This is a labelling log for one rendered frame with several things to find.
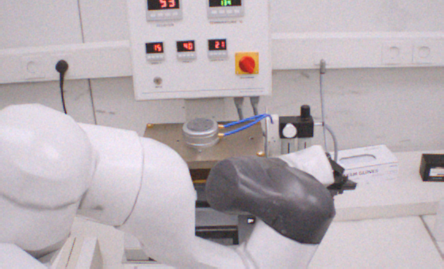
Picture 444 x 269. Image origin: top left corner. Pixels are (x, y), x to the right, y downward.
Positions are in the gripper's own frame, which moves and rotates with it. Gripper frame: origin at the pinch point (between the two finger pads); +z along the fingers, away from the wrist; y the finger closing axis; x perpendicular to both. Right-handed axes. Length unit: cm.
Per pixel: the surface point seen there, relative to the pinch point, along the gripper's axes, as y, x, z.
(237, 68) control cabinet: -14.7, -34.3, -0.9
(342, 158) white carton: 1, -24, 47
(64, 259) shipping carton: 41, -49, -23
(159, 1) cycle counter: -24, -47, -19
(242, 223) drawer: 15.7, -16.4, -5.4
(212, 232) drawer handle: 16.9, -15.7, -15.2
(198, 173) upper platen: 8.8, -27.7, -10.6
